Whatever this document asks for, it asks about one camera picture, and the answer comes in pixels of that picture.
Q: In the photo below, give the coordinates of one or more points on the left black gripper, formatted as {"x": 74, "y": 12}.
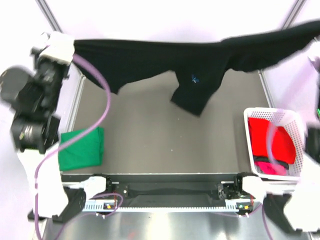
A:
{"x": 38, "y": 59}

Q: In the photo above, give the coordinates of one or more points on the black t-shirt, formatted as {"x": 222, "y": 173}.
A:
{"x": 199, "y": 67}

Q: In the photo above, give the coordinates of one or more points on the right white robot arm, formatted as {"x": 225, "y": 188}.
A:
{"x": 301, "y": 211}

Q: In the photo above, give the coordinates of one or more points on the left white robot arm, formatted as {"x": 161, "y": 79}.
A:
{"x": 34, "y": 131}

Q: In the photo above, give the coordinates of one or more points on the folded green t-shirt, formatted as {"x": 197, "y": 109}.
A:
{"x": 86, "y": 152}

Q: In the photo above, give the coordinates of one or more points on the pink t-shirt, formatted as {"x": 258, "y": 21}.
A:
{"x": 270, "y": 168}

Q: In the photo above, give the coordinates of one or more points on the white plastic laundry basket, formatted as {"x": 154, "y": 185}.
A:
{"x": 295, "y": 128}

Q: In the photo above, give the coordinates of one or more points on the red t-shirt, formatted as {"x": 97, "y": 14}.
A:
{"x": 283, "y": 148}

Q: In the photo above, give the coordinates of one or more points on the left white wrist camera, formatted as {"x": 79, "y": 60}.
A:
{"x": 55, "y": 46}

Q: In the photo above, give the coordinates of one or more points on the left aluminium frame post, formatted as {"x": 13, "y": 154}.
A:
{"x": 48, "y": 14}

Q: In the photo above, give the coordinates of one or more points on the aluminium frame post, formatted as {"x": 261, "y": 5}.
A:
{"x": 48, "y": 14}
{"x": 293, "y": 13}

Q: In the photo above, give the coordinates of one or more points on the white slotted cable duct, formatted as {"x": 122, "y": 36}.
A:
{"x": 108, "y": 205}

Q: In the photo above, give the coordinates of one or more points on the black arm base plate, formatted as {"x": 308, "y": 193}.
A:
{"x": 210, "y": 186}

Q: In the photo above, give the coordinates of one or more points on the right aluminium frame post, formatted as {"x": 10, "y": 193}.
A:
{"x": 293, "y": 13}

